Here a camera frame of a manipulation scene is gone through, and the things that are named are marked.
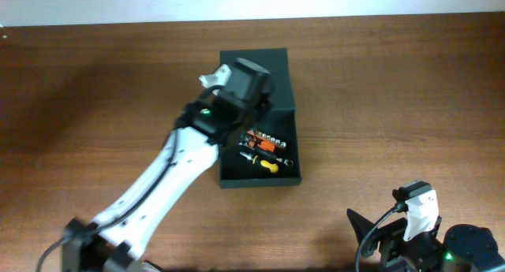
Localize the orange socket bit rail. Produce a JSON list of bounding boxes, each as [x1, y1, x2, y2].
[[247, 129, 287, 150]]

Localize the orange black needle-nose pliers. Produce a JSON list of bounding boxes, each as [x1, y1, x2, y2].
[[239, 132, 281, 160]]

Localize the yellow black stubby screwdriver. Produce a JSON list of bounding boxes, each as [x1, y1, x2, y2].
[[239, 151, 279, 173]]

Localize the silver double-ended wrench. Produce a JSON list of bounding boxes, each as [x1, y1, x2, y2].
[[276, 157, 294, 166]]

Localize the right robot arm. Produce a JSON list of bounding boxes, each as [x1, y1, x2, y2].
[[346, 209, 504, 272]]

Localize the dark green open box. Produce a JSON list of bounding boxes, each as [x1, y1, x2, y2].
[[219, 48, 302, 188]]

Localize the right black cable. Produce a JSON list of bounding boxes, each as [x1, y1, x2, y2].
[[353, 203, 407, 272]]

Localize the black cable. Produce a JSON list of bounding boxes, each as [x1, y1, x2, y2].
[[34, 84, 226, 272], [353, 203, 407, 272]]

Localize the left black cable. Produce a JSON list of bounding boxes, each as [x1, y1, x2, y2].
[[34, 84, 226, 272]]

